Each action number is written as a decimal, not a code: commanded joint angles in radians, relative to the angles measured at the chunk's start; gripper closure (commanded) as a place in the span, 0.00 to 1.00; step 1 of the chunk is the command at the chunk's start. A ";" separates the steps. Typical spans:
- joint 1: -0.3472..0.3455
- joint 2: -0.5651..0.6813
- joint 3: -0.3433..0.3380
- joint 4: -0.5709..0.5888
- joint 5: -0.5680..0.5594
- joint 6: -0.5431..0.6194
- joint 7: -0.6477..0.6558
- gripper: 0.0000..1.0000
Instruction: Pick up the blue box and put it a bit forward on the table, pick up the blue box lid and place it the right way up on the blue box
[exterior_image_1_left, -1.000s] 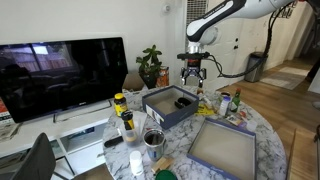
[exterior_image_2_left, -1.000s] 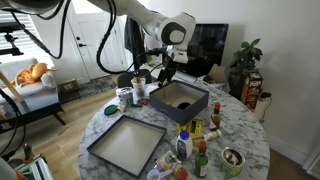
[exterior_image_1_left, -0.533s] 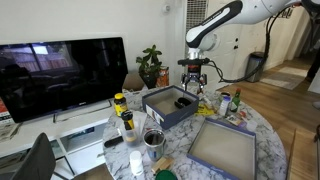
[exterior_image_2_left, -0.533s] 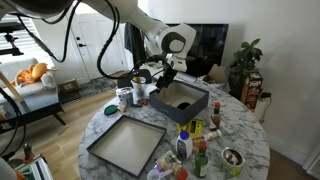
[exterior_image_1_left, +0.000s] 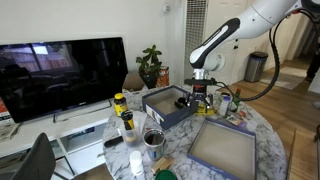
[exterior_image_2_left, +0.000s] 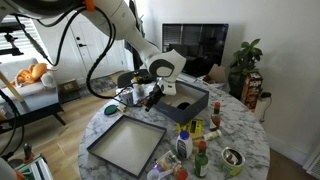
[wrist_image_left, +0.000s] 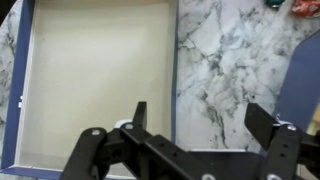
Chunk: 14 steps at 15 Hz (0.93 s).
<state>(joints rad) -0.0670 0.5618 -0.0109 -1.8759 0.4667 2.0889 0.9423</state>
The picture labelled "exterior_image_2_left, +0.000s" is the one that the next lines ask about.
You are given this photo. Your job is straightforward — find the dark patterned rug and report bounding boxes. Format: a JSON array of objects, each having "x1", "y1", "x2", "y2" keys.
[{"x1": 78, "y1": 75, "x2": 118, "y2": 98}]

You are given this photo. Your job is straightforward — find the steel tumbler cup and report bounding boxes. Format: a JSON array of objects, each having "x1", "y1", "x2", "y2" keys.
[{"x1": 118, "y1": 87, "x2": 135, "y2": 107}]

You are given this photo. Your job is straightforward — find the white bottle blue cap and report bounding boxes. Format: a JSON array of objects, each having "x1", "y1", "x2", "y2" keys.
[{"x1": 175, "y1": 129, "x2": 194, "y2": 160}]

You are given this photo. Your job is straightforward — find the clear plastic scoop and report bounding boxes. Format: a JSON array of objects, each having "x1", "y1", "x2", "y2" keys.
[{"x1": 146, "y1": 167, "x2": 174, "y2": 180}]

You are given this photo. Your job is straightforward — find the dark grey chair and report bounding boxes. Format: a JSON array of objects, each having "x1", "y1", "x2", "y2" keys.
[{"x1": 117, "y1": 69, "x2": 155, "y2": 89}]

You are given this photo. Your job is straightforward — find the green round lid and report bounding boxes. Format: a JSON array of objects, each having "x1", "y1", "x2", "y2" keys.
[{"x1": 103, "y1": 104, "x2": 119, "y2": 117}]

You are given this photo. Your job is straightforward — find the green white striped rack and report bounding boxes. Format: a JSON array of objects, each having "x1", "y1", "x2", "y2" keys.
[{"x1": 16, "y1": 154, "x2": 54, "y2": 180}]

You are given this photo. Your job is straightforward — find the small brown floor box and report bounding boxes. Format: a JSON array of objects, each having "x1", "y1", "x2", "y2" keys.
[{"x1": 58, "y1": 78, "x2": 81, "y2": 95}]

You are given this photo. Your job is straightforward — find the dark blue box lid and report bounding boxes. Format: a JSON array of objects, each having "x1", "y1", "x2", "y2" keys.
[{"x1": 86, "y1": 114, "x2": 168, "y2": 179}]

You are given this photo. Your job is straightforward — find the orange game box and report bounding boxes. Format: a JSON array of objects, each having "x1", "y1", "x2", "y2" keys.
[{"x1": 240, "y1": 71, "x2": 264, "y2": 113}]

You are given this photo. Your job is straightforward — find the white window blinds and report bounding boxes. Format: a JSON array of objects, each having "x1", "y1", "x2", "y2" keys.
[{"x1": 0, "y1": 14, "x2": 46, "y2": 64}]

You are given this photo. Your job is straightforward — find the black low table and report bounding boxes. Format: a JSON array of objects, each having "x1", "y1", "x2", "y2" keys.
[{"x1": 0, "y1": 101, "x2": 67, "y2": 134}]

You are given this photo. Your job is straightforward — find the open brown cardboard box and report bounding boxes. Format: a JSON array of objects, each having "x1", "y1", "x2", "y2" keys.
[{"x1": 201, "y1": 63, "x2": 228, "y2": 85}]

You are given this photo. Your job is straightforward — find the green bottle red cap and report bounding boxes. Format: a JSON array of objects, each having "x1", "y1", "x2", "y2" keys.
[{"x1": 194, "y1": 140, "x2": 210, "y2": 179}]

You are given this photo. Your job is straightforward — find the clear plastic bag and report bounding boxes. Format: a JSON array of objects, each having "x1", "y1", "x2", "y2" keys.
[{"x1": 153, "y1": 149, "x2": 181, "y2": 173}]

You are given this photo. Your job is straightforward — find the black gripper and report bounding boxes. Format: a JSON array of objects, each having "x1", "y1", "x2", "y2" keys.
[{"x1": 145, "y1": 83, "x2": 167, "y2": 113}]

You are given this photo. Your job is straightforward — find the small white box device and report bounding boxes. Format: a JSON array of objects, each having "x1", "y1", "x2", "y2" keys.
[{"x1": 253, "y1": 91, "x2": 273, "y2": 124}]

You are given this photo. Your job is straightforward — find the grey sofa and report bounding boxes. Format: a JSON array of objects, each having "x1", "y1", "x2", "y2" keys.
[{"x1": 0, "y1": 57, "x2": 63, "y2": 105}]

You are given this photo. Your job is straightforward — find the brown hot sauce bottle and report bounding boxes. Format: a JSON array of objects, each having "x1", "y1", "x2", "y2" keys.
[{"x1": 209, "y1": 101, "x2": 222, "y2": 132}]

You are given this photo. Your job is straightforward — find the white television stand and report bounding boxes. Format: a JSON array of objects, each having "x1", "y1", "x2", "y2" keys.
[{"x1": 176, "y1": 71, "x2": 209, "y2": 85}]

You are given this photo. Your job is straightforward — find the small white spice bottle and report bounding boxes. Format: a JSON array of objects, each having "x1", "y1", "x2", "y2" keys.
[{"x1": 203, "y1": 129, "x2": 223, "y2": 142}]

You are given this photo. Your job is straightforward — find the green potted plant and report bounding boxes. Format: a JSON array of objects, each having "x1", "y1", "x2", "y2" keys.
[{"x1": 228, "y1": 38, "x2": 264, "y2": 100}]

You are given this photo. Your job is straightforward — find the white wall heater grille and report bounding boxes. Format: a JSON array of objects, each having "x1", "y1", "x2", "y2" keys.
[{"x1": 302, "y1": 144, "x2": 320, "y2": 180}]

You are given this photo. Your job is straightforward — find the small wooden piece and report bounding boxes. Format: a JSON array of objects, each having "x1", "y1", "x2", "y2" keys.
[{"x1": 191, "y1": 132, "x2": 205, "y2": 155}]

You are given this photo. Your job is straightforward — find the white door with window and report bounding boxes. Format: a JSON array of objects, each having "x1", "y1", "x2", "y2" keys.
[{"x1": 49, "y1": 13, "x2": 129, "y2": 84}]

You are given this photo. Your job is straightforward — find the light wooden block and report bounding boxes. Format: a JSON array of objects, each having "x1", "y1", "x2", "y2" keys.
[{"x1": 116, "y1": 103, "x2": 127, "y2": 114}]

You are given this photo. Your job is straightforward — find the black flat screen television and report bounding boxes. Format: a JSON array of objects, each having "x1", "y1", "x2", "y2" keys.
[{"x1": 161, "y1": 23, "x2": 230, "y2": 78}]

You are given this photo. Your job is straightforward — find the small jar red cap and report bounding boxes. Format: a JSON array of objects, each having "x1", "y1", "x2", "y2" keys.
[{"x1": 173, "y1": 163, "x2": 189, "y2": 180}]

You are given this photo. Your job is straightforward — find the orange plush toy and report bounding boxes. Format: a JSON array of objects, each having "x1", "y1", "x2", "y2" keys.
[{"x1": 9, "y1": 62, "x2": 58, "y2": 88}]

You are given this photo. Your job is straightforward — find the black clamp knob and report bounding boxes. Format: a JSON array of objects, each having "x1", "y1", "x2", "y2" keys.
[{"x1": 22, "y1": 143, "x2": 34, "y2": 162}]

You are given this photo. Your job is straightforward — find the open tin can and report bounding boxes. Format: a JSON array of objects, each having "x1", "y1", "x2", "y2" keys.
[{"x1": 220, "y1": 147, "x2": 247, "y2": 178}]

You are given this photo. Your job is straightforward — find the dark blue cardboard box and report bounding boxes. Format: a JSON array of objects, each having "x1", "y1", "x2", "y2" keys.
[{"x1": 153, "y1": 79, "x2": 210, "y2": 126}]

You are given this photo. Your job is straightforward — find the black oval case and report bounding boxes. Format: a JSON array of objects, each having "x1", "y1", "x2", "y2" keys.
[{"x1": 176, "y1": 101, "x2": 192, "y2": 111}]

